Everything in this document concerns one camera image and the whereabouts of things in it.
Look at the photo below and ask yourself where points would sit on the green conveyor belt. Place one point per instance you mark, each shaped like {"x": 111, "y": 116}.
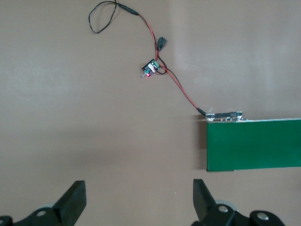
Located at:
{"x": 254, "y": 143}

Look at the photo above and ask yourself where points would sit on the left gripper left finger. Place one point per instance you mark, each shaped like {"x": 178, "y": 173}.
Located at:
{"x": 70, "y": 204}

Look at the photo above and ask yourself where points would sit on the small green circuit board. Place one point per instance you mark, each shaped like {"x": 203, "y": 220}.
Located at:
{"x": 150, "y": 68}

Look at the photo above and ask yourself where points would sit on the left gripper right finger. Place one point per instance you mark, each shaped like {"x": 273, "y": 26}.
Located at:
{"x": 203, "y": 204}

